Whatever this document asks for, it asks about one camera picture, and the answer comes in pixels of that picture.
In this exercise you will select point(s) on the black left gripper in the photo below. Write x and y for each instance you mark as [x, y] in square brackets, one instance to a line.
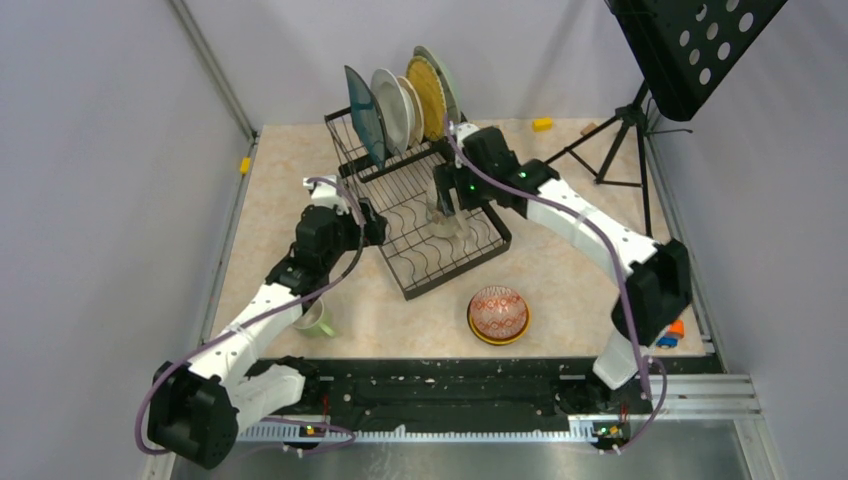
[373, 233]

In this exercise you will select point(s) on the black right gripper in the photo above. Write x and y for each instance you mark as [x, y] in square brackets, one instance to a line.
[446, 177]

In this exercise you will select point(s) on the black wire dish rack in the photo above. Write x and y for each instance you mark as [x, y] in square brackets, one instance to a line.
[418, 261]

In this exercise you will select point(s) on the light green flower plate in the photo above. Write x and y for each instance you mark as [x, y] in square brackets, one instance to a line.
[447, 80]

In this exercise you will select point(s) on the yellow bamboo pattern plate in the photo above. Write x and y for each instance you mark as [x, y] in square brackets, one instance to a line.
[425, 80]

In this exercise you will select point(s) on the cream floral plate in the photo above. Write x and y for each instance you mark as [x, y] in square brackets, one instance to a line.
[416, 122]

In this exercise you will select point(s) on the white plate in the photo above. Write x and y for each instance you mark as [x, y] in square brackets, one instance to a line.
[396, 108]

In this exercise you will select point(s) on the dark teal square plate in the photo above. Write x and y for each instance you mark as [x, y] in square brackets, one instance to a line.
[367, 118]

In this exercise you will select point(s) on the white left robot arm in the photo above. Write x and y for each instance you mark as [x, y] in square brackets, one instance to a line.
[198, 405]

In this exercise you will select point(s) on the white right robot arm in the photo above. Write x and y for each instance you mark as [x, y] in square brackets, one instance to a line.
[653, 278]

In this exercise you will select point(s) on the green white mug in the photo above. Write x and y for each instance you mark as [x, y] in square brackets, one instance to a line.
[316, 321]

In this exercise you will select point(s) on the yellow lego block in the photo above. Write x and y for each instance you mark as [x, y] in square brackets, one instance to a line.
[542, 124]

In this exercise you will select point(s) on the red patterned bowl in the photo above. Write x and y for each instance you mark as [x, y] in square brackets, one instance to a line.
[498, 311]

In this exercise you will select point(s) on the brown wooden block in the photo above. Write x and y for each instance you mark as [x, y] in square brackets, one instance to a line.
[588, 129]

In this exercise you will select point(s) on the yellow bowl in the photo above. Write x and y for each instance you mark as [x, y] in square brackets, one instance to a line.
[495, 341]

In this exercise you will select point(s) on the blue toy car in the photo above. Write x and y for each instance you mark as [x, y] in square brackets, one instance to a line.
[667, 342]

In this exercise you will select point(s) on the black music stand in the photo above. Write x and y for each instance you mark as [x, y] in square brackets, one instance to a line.
[684, 50]

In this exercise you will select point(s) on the yellow block on rail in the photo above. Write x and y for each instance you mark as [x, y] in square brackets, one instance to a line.
[245, 165]

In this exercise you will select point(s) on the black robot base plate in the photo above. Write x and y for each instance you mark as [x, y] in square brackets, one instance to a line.
[442, 396]

